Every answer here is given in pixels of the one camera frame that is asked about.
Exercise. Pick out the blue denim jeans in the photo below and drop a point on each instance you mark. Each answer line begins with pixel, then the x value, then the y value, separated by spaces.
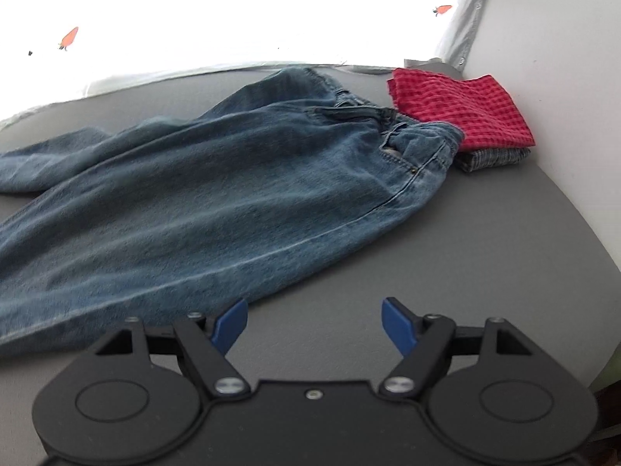
pixel 218 194

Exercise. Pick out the red checkered folded cloth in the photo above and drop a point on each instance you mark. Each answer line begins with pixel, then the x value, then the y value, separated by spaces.
pixel 461 107

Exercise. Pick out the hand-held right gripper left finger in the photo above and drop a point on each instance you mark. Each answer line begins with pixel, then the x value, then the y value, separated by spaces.
pixel 228 325

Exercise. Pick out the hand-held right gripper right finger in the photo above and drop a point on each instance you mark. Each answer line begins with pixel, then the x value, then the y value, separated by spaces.
pixel 400 325

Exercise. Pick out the small grey cloth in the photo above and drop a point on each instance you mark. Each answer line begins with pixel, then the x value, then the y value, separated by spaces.
pixel 429 64

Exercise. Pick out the dark checkered folded cloth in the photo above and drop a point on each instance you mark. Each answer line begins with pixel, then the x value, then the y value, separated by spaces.
pixel 490 158

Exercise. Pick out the white carrot-print sheet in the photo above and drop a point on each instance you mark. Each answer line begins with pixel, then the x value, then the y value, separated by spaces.
pixel 242 9

